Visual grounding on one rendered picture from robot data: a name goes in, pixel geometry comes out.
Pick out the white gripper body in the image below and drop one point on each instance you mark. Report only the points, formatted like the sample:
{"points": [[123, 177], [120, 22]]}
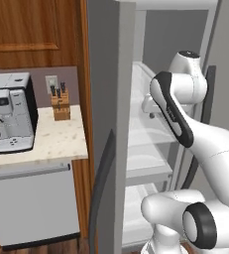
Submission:
{"points": [[149, 104]]}

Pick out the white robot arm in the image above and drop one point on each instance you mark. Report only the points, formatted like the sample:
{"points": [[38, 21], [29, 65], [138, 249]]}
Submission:
{"points": [[218, 155]]}

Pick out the white fridge shelf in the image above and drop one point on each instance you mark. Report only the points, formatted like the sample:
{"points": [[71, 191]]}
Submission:
{"points": [[145, 165], [142, 129]]}

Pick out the grey fridge door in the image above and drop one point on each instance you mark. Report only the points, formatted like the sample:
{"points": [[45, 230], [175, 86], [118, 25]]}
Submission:
{"points": [[226, 66], [107, 82]]}

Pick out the grey fridge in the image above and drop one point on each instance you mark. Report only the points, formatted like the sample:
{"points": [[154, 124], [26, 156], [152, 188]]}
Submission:
{"points": [[172, 36]]}

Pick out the brown wooden side panel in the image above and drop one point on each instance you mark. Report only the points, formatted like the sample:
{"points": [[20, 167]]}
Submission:
{"points": [[84, 99]]}

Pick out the wooden knife block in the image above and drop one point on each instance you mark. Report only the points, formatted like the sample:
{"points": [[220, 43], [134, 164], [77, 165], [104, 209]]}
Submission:
{"points": [[61, 107]]}

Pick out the silver black coffee machine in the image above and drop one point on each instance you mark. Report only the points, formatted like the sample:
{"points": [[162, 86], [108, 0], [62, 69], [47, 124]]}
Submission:
{"points": [[15, 115]]}

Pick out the brown wooden cupboard door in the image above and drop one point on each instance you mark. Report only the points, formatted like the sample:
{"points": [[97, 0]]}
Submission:
{"points": [[30, 29]]}

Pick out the white dishwasher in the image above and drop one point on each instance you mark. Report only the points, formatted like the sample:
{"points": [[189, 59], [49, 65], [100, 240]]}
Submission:
{"points": [[33, 205]]}

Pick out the white wall socket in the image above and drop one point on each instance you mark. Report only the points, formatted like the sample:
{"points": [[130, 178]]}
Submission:
{"points": [[50, 82]]}

